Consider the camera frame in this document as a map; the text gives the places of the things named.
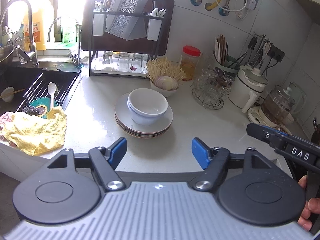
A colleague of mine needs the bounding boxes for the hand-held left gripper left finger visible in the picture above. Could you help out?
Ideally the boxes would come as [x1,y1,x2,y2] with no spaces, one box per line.
[47,137,127,191]

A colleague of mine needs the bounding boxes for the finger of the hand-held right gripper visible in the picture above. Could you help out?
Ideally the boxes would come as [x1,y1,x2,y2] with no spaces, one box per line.
[246,122,278,143]
[262,126,290,137]

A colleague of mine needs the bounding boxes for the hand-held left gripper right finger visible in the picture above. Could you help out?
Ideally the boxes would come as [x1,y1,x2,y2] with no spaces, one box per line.
[191,137,274,191]

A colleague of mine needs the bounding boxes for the plain white ceramic bowl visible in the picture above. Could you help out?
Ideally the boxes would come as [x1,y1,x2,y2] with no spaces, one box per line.
[127,88,169,117]

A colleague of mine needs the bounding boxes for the person's right hand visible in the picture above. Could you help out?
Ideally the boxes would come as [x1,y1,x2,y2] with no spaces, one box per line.
[297,175,320,231]

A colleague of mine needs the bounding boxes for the leaf print small bowl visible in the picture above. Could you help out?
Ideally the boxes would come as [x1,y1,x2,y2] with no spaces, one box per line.
[277,124,292,135]

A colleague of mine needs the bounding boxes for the cream kettle base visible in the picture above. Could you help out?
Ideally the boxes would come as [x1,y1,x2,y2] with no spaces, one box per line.
[247,106,280,128]

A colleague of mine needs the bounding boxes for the glass electric kettle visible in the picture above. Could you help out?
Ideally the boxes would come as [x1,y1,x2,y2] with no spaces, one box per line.
[260,85,295,125]

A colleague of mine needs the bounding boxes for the dark metal wok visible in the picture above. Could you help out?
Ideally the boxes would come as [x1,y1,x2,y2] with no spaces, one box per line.
[311,117,320,144]

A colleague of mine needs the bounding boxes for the white electric cooking pot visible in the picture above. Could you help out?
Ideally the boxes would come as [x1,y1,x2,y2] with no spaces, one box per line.
[228,65,268,113]

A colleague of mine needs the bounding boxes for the white bowl with brown foot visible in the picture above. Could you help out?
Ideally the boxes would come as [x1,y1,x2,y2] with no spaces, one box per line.
[150,79,180,98]

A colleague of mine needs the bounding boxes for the cluster of clear glass cups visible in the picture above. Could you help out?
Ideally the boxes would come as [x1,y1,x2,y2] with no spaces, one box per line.
[192,67,234,100]

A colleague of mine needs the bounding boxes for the sliced onion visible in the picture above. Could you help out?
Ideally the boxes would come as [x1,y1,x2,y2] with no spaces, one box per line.
[155,76,178,90]

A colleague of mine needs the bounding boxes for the black sink drain rack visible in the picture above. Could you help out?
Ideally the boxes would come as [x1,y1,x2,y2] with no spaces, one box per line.
[17,72,80,113]

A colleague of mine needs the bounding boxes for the hanging kitchen utensils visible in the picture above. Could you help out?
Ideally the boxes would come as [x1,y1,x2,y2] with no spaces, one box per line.
[247,31,273,67]

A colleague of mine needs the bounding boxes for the white drip tray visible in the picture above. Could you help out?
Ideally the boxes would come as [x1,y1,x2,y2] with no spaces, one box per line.
[91,55,148,77]

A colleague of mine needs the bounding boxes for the yellow dish cloth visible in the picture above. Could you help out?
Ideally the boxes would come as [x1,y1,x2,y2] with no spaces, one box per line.
[0,106,68,157]

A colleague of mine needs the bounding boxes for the red lid plastic jar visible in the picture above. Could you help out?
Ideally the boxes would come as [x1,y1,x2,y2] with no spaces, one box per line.
[180,45,201,82]

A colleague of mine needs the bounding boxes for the clear drinking glass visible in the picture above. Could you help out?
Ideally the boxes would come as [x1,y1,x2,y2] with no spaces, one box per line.
[131,53,143,68]
[102,51,114,65]
[116,52,130,72]

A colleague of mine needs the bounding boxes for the white ceramic spoon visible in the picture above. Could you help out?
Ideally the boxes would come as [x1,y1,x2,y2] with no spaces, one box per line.
[47,82,57,111]

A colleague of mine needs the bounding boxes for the bundle of chopsticks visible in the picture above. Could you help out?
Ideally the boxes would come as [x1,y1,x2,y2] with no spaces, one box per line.
[215,34,228,65]

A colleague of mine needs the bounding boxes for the steel wool scrubber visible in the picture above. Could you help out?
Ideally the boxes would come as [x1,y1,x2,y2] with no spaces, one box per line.
[22,106,38,117]

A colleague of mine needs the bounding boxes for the black knife rack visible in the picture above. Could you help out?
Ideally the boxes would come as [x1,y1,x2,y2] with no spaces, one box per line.
[89,0,165,77]

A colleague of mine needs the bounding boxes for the pink speckled cloth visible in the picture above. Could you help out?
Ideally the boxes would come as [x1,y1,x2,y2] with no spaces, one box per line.
[0,112,16,143]

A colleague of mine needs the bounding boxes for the small white dish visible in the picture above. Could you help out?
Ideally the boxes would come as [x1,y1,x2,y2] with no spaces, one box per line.
[0,87,15,103]

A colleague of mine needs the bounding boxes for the white rack holder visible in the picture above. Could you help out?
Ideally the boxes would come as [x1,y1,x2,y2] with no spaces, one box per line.
[92,12,105,36]
[147,19,160,41]

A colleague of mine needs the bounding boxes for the black sink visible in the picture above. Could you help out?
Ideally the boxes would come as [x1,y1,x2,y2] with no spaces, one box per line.
[0,60,83,140]

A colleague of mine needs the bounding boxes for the slender steel faucet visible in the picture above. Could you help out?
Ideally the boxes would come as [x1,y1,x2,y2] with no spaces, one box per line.
[47,16,84,68]

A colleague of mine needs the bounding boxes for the green detergent bottle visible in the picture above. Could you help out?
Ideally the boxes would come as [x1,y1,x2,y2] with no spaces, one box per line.
[61,16,77,47]

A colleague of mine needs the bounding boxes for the dark cutting board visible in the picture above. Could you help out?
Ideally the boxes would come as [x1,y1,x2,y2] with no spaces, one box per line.
[80,0,175,55]

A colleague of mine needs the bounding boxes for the textured steel cleaver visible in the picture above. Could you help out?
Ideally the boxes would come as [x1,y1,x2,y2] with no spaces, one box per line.
[105,0,148,42]

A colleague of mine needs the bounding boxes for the orange detergent bottle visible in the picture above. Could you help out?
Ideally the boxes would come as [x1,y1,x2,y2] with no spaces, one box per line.
[24,5,48,51]

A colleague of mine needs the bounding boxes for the steel pot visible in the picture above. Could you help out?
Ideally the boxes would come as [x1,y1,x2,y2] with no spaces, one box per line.
[0,44,15,70]

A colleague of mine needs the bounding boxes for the tall steel faucet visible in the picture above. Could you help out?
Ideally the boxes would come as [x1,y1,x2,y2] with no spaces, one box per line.
[0,0,40,67]

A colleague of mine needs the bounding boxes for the metal wire cup rack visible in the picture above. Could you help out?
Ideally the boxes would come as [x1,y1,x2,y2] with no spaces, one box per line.
[192,87,224,110]

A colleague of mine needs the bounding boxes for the black wall power strip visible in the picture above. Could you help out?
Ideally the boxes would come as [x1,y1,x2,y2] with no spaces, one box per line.
[266,44,286,63]

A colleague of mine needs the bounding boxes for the white wall socket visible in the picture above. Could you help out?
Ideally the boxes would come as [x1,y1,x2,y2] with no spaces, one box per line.
[244,0,259,11]

